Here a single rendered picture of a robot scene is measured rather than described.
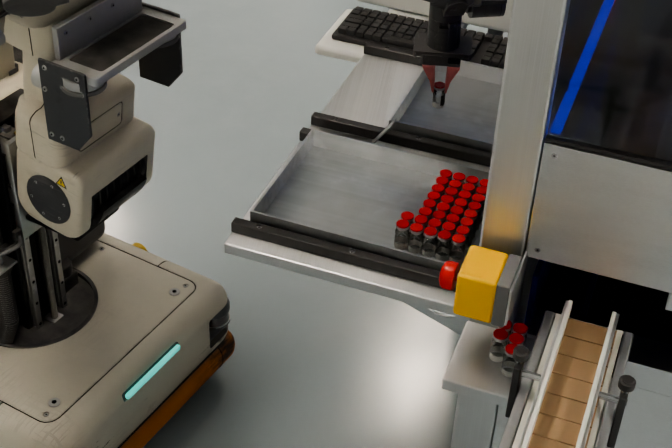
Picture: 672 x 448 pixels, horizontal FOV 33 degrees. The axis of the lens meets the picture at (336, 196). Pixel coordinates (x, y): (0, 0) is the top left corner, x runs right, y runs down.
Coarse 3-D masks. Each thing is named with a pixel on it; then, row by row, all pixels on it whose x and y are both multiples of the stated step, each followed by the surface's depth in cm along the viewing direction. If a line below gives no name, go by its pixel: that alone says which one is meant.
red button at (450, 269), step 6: (444, 264) 155; (450, 264) 155; (456, 264) 155; (444, 270) 155; (450, 270) 154; (456, 270) 155; (444, 276) 155; (450, 276) 154; (456, 276) 156; (444, 282) 155; (450, 282) 154; (444, 288) 156; (450, 288) 155
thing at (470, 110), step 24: (480, 72) 220; (408, 96) 210; (432, 96) 216; (456, 96) 216; (480, 96) 216; (408, 120) 209; (432, 120) 209; (456, 120) 209; (480, 120) 209; (456, 144) 200; (480, 144) 198
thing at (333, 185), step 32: (288, 160) 191; (320, 160) 197; (352, 160) 198; (384, 160) 197; (416, 160) 194; (288, 192) 189; (320, 192) 190; (352, 192) 190; (384, 192) 190; (416, 192) 191; (288, 224) 178; (320, 224) 183; (352, 224) 183; (384, 224) 183; (480, 224) 184; (416, 256) 172
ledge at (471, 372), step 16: (464, 336) 163; (480, 336) 164; (464, 352) 161; (480, 352) 161; (448, 368) 158; (464, 368) 158; (480, 368) 158; (496, 368) 158; (448, 384) 157; (464, 384) 156; (480, 384) 156; (496, 384) 156; (496, 400) 155
